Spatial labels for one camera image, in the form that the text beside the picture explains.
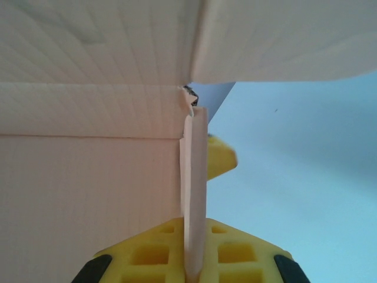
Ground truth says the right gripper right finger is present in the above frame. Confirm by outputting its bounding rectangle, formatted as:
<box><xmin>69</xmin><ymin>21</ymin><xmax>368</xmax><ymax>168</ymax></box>
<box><xmin>200</xmin><ymin>218</ymin><xmax>300</xmax><ymax>283</ymax></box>

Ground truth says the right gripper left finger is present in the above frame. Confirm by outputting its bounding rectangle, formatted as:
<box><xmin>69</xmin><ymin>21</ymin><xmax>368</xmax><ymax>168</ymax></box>
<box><xmin>70</xmin><ymin>217</ymin><xmax>187</xmax><ymax>283</ymax></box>

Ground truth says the pink cardboard paper box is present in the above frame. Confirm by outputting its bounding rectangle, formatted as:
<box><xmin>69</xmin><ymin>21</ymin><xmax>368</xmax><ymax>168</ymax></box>
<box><xmin>0</xmin><ymin>0</ymin><xmax>377</xmax><ymax>283</ymax></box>

